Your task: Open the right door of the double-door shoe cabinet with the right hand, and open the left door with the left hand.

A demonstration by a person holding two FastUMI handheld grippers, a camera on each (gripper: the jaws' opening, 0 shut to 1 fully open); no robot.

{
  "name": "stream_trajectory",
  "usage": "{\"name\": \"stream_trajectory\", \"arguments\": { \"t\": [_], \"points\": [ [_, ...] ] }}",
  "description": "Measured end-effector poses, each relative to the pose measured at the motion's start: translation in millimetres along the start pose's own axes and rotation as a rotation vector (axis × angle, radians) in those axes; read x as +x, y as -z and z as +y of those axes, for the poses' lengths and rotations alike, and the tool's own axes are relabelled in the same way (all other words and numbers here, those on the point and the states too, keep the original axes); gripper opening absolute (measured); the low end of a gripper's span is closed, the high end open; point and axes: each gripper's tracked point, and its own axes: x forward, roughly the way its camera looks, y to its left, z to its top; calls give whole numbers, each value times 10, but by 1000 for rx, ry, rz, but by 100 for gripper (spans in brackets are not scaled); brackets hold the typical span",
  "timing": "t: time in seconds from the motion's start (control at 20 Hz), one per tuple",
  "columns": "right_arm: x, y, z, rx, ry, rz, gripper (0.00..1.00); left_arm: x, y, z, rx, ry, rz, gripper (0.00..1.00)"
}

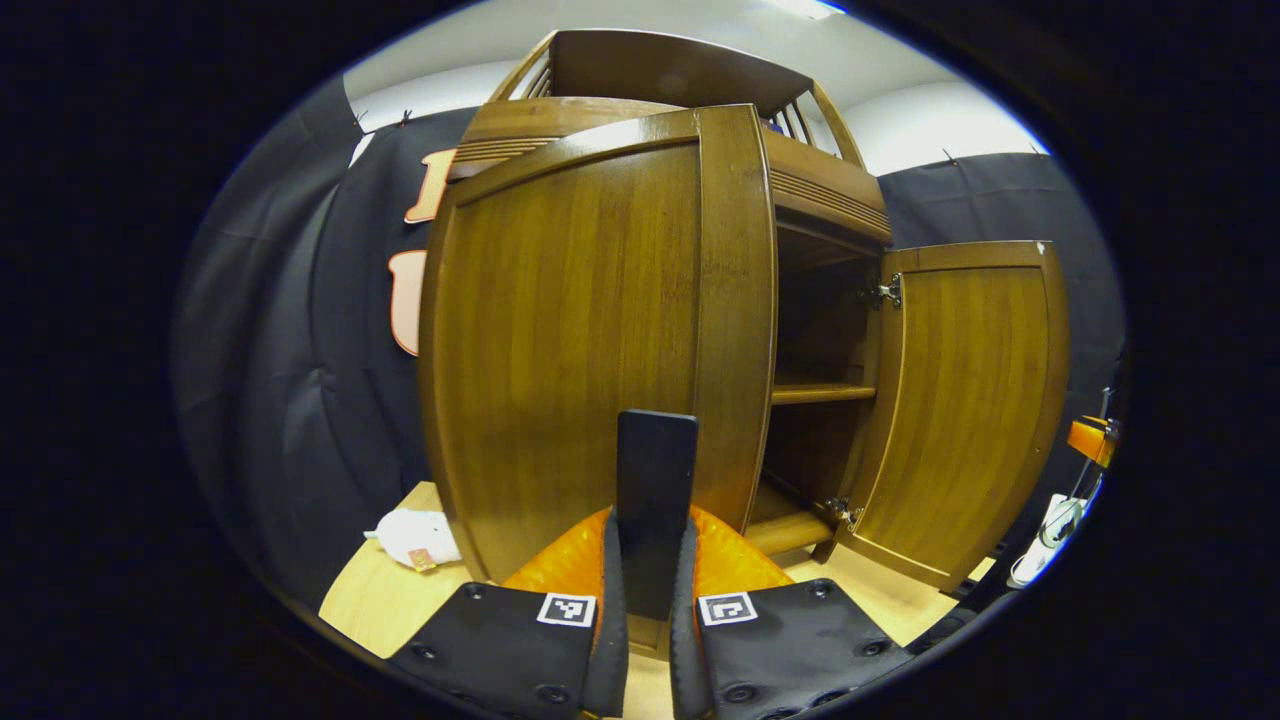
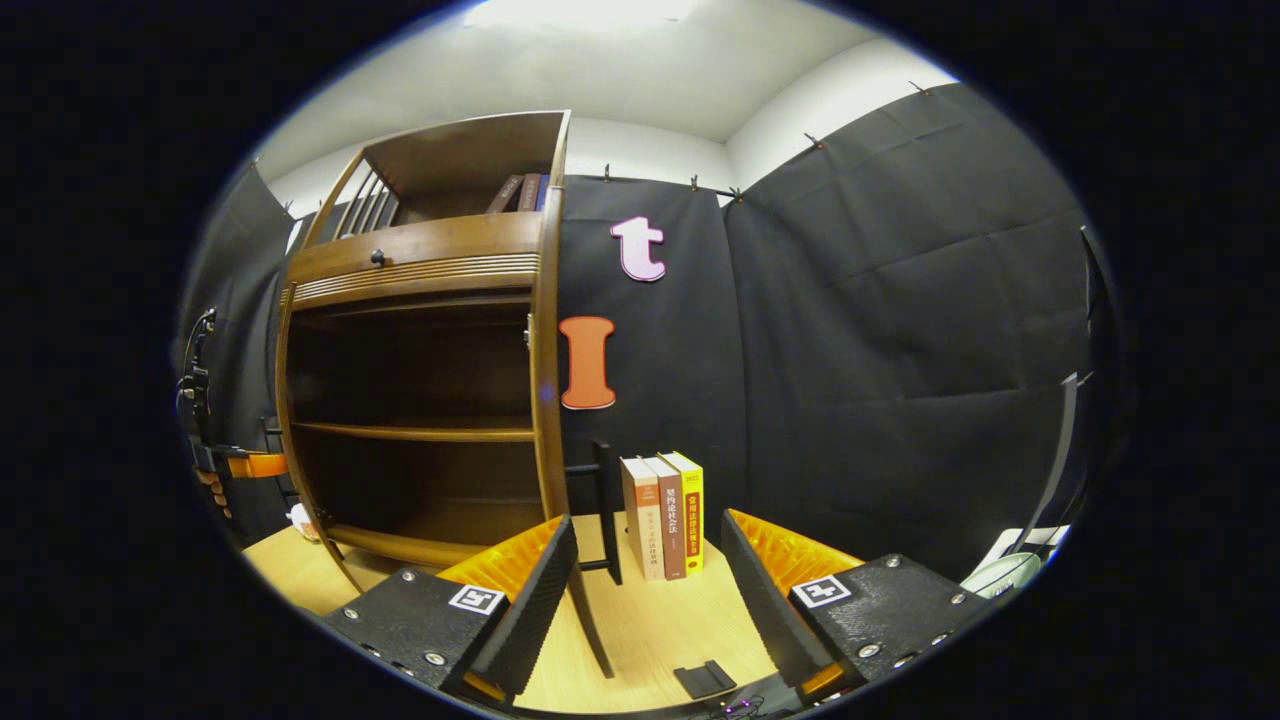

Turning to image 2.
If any reddish brown book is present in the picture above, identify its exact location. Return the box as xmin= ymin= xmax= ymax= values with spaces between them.
xmin=645 ymin=455 xmax=689 ymax=581

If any small black stand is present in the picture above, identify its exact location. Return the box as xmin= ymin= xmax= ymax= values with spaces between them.
xmin=672 ymin=660 xmax=738 ymax=699

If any beige book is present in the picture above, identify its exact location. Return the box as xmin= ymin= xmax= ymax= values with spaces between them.
xmin=620 ymin=455 xmax=666 ymax=583

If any black backdrop cloth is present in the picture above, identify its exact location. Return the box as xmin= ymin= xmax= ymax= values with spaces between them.
xmin=175 ymin=80 xmax=1131 ymax=586

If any white round device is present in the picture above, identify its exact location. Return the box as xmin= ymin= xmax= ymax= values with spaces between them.
xmin=960 ymin=552 xmax=1043 ymax=599

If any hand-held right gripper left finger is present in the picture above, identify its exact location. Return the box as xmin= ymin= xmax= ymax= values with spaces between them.
xmin=318 ymin=512 xmax=581 ymax=706

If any wooden double-door shoe cabinet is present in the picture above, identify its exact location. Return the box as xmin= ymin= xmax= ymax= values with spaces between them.
xmin=275 ymin=110 xmax=573 ymax=576

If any ceiling light panel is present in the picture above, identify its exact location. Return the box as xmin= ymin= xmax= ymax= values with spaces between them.
xmin=465 ymin=0 xmax=701 ymax=31

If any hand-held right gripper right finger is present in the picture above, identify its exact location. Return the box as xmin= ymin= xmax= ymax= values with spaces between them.
xmin=720 ymin=506 xmax=993 ymax=709

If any wooden drawer with black knob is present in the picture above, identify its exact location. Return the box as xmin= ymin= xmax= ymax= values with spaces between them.
xmin=290 ymin=212 xmax=546 ymax=286

